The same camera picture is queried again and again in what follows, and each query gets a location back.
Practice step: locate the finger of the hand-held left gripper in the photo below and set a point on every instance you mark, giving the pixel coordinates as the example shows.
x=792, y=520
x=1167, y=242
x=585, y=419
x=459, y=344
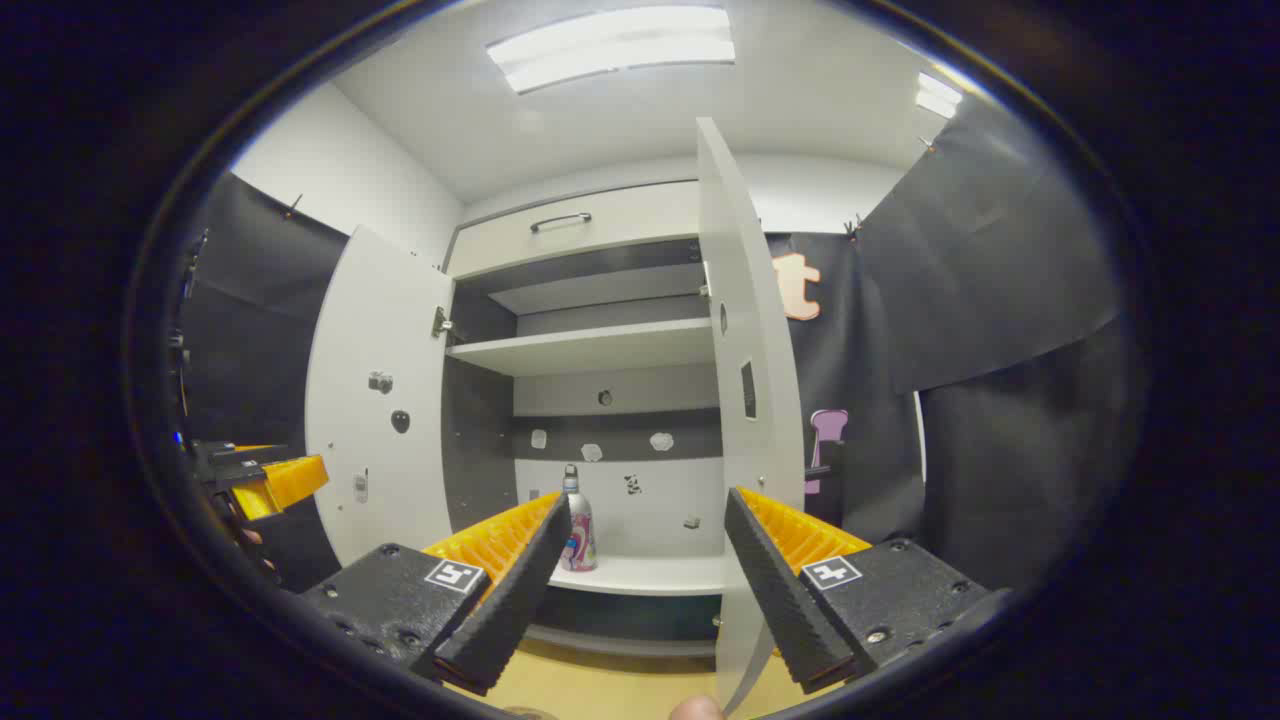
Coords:
x=285, y=485

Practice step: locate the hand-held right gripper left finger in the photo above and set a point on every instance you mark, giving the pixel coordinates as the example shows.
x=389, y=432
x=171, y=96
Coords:
x=510, y=610

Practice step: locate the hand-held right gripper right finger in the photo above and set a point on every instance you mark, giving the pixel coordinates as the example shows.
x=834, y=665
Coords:
x=785, y=610

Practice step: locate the white cabinet door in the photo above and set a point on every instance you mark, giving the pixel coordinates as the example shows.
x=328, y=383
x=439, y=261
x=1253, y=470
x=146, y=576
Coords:
x=370, y=440
x=740, y=300

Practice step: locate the silver bottle with colourful label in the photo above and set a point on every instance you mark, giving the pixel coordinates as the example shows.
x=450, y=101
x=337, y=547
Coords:
x=578, y=530

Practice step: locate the white cabinet with grey interior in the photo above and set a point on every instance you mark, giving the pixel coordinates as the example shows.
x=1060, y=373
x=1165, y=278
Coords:
x=650, y=500

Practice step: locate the narrow white cabinet shelf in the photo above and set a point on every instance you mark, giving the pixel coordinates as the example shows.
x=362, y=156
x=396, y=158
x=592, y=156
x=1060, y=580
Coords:
x=600, y=290

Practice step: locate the white cabinet drawer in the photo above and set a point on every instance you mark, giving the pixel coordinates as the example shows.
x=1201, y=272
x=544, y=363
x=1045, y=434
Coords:
x=620, y=240

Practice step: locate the small ceiling light panel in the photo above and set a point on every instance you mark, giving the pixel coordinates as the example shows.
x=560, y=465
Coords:
x=938, y=97

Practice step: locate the large ceiling light panel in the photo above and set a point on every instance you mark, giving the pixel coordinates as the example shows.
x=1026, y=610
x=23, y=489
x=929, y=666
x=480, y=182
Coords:
x=610, y=50

